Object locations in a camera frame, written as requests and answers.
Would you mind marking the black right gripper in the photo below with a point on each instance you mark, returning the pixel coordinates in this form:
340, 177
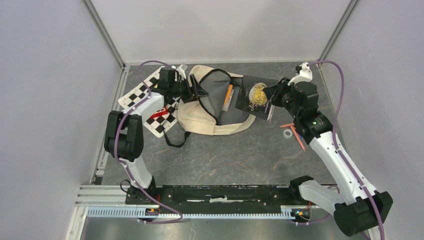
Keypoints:
274, 92

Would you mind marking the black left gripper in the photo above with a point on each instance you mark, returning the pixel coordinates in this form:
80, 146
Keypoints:
197, 90

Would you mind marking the black Moon and Sixpence book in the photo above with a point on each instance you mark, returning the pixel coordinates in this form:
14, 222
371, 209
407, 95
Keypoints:
253, 99

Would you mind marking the beige canvas backpack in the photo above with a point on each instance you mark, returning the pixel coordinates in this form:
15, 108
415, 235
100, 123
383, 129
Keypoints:
205, 116

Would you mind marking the orange Treehouse book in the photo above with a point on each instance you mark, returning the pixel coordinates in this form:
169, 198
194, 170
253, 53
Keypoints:
229, 94

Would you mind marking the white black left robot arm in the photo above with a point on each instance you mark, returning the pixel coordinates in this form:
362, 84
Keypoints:
124, 138

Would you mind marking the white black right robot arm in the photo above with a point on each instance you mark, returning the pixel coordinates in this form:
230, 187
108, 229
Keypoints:
358, 206

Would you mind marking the salmon pencil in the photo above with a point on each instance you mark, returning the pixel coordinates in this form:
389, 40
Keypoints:
297, 136
288, 125

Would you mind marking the clear tape roll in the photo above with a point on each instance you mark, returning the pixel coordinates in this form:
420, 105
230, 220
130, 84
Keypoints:
287, 134

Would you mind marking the red plastic block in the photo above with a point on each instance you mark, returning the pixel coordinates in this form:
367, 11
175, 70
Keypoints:
158, 114

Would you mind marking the black white chessboard mat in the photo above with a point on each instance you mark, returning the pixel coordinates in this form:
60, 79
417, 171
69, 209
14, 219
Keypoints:
144, 103

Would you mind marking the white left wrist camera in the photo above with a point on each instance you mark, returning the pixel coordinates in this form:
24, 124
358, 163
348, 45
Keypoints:
181, 69

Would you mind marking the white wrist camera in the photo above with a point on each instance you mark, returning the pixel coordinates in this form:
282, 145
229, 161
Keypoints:
181, 69
303, 74

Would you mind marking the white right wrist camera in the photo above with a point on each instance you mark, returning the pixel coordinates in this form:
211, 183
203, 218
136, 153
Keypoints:
303, 74

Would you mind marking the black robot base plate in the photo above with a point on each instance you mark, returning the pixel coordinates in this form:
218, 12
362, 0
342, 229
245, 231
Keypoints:
216, 199

